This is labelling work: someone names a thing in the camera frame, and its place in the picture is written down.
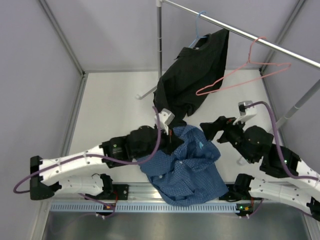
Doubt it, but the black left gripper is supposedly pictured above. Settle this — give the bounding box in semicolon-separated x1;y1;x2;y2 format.
133;124;185;160

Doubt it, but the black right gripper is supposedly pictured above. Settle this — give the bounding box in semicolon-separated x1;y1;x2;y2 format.
199;115;255;164

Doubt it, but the blue checked shirt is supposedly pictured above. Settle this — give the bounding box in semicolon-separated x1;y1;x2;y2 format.
140;125;228;207

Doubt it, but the pink wire hanger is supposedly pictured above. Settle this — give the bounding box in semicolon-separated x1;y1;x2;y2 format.
195;36;292;96

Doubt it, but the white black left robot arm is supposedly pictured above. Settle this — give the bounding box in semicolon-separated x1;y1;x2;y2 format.
29;126;184;201

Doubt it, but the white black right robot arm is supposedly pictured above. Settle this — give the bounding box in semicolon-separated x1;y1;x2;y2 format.
200;116;320;221

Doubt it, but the black pinstriped shirt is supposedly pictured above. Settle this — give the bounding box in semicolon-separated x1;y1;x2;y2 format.
153;29;229;127

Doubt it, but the white left rack foot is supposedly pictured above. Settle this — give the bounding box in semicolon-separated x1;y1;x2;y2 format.
135;86;157;100

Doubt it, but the silver right rack pole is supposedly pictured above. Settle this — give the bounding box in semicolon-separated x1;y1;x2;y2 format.
275;80;320;130

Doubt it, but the silver rack pole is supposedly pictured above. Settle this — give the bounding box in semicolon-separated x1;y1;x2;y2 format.
156;0;163;78
275;80;320;130

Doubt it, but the silver clothes rack top bar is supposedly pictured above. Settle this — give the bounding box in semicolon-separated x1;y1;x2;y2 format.
160;0;320;70

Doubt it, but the silver left rack pole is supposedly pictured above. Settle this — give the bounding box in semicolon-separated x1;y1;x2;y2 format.
156;0;163;78

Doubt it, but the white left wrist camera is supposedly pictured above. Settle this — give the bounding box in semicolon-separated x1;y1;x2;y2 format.
158;108;175;135

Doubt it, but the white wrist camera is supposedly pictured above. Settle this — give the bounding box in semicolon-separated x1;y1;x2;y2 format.
158;108;175;135
232;100;258;125

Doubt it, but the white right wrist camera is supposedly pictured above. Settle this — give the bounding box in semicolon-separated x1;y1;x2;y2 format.
232;100;258;125

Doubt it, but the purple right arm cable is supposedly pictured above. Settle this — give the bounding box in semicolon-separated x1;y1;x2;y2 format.
246;100;320;218

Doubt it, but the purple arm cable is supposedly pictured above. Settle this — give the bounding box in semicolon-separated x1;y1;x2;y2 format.
246;100;320;218
12;106;163;218

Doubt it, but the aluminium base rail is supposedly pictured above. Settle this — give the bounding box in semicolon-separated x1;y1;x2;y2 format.
39;182;313;201

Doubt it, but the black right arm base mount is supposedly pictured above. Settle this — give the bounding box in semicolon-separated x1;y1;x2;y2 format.
218;184;246;203

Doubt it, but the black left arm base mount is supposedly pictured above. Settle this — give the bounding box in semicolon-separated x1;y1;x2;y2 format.
99;184;129;201

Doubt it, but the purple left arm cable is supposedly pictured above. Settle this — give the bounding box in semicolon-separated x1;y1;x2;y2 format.
12;106;163;218

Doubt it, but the blue wire hanger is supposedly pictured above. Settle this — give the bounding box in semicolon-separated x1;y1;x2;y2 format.
188;11;207;48

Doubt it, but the grey slotted cable duct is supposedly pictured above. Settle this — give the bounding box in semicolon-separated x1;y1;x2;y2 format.
50;201;251;214

